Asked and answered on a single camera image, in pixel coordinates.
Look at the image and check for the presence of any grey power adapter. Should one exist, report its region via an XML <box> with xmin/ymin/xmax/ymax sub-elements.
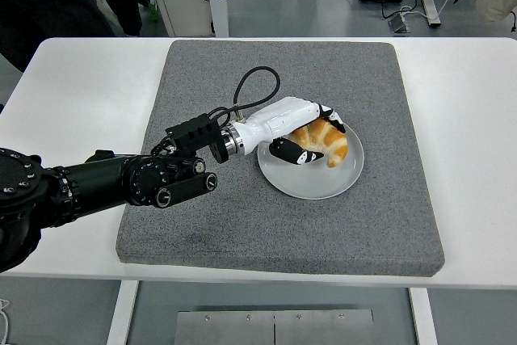
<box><xmin>387</xmin><ymin>13</ymin><xmax>412</xmax><ymax>34</ymax></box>

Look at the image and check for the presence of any white table leg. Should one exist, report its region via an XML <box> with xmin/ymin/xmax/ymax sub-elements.
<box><xmin>105</xmin><ymin>280</ymin><xmax>141</xmax><ymax>345</ymax></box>
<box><xmin>407</xmin><ymin>287</ymin><xmax>439</xmax><ymax>345</ymax></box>

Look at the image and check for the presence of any croissant bread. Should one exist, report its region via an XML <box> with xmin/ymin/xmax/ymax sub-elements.
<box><xmin>288</xmin><ymin>117</ymin><xmax>349</xmax><ymax>169</ymax></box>

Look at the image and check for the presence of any round grey plate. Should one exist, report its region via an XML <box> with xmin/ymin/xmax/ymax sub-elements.
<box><xmin>256</xmin><ymin>111</ymin><xmax>365</xmax><ymax>200</ymax></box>

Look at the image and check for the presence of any grey foam mat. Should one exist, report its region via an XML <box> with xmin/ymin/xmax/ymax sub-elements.
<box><xmin>115</xmin><ymin>40</ymin><xmax>446</xmax><ymax>278</ymax></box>

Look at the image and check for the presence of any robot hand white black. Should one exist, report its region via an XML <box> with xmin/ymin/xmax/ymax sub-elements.
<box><xmin>235</xmin><ymin>96</ymin><xmax>348</xmax><ymax>166</ymax></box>

